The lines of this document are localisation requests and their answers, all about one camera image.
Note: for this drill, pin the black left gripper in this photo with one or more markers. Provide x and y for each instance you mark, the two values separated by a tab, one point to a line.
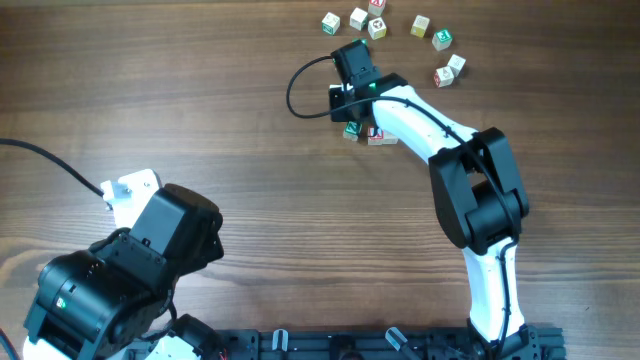
211	251

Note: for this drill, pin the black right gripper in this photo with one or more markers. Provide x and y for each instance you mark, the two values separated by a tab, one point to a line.
334	100

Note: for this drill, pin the green Z top block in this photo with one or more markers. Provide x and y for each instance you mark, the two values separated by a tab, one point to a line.
352	131

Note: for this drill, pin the red A top block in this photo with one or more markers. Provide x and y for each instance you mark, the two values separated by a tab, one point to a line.
375	136

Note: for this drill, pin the snail picture wooden block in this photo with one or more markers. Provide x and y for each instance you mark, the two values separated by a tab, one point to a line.
389	138

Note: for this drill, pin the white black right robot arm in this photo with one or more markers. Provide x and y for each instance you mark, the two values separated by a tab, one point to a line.
479	200

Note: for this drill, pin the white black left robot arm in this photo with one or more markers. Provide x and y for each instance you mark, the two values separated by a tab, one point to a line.
92	303

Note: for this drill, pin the yellow rim picture block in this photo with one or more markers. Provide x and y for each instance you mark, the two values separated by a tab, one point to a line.
377	28

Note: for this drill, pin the green N side block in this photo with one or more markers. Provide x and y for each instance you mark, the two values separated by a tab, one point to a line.
358	18

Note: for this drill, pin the green letter block far left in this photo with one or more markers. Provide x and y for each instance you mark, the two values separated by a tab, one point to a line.
330	23

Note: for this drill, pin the red X top block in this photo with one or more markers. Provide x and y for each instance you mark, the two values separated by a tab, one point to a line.
376	7

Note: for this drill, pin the yellow letter block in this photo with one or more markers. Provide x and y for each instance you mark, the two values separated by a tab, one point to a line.
420	26

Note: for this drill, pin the green E top block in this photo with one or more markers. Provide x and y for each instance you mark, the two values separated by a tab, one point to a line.
442	39

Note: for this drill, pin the red rim picture block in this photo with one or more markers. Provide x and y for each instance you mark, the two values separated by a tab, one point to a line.
443	76

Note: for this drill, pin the blue P wooden block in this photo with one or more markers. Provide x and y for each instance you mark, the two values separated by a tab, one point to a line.
456	64

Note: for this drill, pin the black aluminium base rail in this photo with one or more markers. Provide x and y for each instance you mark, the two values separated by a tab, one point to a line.
375	345

